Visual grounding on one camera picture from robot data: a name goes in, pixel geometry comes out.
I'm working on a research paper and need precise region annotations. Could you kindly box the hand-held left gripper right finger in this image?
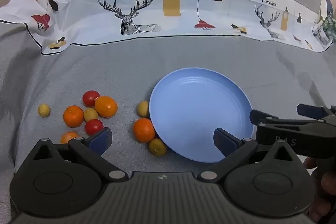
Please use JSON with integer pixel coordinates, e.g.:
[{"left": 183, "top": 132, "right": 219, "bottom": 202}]
[{"left": 197, "top": 128, "right": 302, "bottom": 184}]

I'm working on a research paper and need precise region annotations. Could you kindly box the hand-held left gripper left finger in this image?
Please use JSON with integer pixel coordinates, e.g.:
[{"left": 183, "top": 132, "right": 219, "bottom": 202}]
[{"left": 28, "top": 127, "right": 130, "bottom": 183}]

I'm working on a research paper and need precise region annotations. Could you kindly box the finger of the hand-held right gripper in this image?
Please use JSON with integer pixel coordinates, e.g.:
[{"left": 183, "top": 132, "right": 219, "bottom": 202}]
[
  {"left": 297, "top": 104, "right": 336, "bottom": 120},
  {"left": 249, "top": 109, "right": 328, "bottom": 127}
]

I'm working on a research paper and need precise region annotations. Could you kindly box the red tomato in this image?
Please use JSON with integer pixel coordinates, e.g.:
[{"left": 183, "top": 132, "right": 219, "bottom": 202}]
[
  {"left": 85, "top": 119, "right": 104, "bottom": 135},
  {"left": 82, "top": 90, "right": 101, "bottom": 107}
]

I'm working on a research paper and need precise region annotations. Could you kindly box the yellow longan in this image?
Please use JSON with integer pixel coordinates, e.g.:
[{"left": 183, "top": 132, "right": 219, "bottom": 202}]
[
  {"left": 137, "top": 101, "right": 150, "bottom": 118},
  {"left": 38, "top": 104, "right": 51, "bottom": 118},
  {"left": 149, "top": 138, "right": 167, "bottom": 157},
  {"left": 83, "top": 107, "right": 98, "bottom": 122}
]

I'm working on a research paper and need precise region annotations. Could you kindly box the plastic-wrapped orange mandarin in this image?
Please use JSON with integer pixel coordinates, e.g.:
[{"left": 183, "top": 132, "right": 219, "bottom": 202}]
[
  {"left": 94, "top": 96, "right": 118, "bottom": 118},
  {"left": 60, "top": 131, "right": 86, "bottom": 144}
]

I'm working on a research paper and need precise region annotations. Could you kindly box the blue plate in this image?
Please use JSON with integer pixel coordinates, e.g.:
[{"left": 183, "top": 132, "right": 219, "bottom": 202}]
[{"left": 149, "top": 68, "right": 255, "bottom": 163}]

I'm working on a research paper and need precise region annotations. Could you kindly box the person's right hand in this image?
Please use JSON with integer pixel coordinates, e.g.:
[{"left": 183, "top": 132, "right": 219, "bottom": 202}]
[{"left": 303, "top": 157, "right": 336, "bottom": 223}]

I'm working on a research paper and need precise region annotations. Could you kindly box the grey fabric sheet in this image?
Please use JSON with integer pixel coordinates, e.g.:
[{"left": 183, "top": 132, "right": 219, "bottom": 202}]
[{"left": 0, "top": 0, "right": 336, "bottom": 224}]

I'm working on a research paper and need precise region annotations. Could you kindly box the white deer-printed cloth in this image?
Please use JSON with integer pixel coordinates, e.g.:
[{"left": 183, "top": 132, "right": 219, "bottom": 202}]
[{"left": 0, "top": 0, "right": 335, "bottom": 56}]

